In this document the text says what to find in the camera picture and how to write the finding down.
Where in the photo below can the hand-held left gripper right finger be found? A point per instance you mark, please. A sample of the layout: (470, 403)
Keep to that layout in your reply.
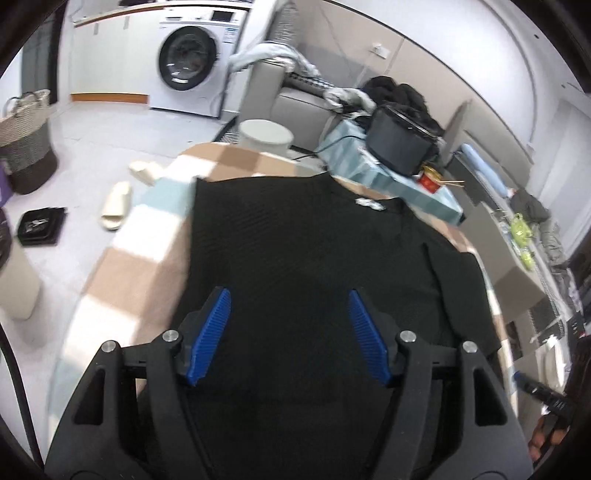
(367, 332)

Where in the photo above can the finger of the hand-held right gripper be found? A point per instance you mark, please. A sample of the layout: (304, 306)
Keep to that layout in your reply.
(524, 382)

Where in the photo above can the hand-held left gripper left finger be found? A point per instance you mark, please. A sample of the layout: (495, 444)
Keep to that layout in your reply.
(210, 332)

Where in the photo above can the black knit sweater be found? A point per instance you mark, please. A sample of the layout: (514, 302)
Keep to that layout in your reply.
(300, 240)

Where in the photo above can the grey clothes pile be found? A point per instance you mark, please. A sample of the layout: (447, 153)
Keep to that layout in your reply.
(542, 221)

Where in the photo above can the black clothes pile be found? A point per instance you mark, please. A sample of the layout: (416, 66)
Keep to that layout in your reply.
(397, 92)

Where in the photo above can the person's right hand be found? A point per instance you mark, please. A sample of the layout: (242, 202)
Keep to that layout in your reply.
(538, 443)

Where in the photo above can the brown blue checked tablecloth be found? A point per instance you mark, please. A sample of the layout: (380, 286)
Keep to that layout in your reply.
(138, 277)

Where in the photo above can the grey cabinet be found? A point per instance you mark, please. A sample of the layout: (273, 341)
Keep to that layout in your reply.
(503, 267)

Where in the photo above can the beige slipper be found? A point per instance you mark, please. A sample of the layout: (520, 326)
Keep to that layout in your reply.
(115, 207)
(145, 173)

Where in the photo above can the red paper bowl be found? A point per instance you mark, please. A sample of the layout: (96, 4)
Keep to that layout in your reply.
(430, 182)

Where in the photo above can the wooden chopsticks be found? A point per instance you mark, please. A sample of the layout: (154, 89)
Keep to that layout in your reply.
(453, 184)

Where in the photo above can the teal checked tablecloth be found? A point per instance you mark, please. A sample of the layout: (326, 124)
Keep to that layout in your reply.
(351, 161)

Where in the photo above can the black rice cooker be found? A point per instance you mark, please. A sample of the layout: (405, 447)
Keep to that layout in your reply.
(397, 143)

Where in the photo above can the black tray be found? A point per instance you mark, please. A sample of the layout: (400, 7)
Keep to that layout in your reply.
(41, 226)

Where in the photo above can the white trash bin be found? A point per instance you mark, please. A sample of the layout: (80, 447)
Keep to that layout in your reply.
(16, 277)

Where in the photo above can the blue pillow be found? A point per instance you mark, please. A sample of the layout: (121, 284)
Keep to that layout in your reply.
(482, 166)

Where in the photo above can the white round stool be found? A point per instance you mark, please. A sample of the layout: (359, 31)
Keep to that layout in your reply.
(265, 136)

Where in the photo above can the grey sofa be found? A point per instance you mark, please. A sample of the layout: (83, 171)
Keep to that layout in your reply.
(295, 110)

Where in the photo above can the white grey garment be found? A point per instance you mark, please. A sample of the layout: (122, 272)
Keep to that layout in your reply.
(348, 98)

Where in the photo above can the grey bed headboard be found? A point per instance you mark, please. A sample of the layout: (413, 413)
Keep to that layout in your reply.
(489, 129)

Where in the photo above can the purple bag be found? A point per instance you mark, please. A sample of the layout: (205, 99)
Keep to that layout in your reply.
(3, 184)

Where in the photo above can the woven laundry basket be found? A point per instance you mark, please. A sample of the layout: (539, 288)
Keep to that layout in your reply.
(27, 152)

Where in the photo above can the houndstooth cushion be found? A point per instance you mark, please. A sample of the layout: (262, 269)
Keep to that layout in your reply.
(307, 82)

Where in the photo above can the white washing machine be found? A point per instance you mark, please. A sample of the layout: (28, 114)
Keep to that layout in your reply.
(189, 55)

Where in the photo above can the light grey garment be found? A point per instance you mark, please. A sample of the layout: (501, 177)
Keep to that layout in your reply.
(268, 53)

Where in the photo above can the white kitchen counter cabinet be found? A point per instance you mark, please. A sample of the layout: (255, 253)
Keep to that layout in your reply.
(115, 50)

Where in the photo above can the white wall socket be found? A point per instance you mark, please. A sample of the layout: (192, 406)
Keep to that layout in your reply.
(380, 51)

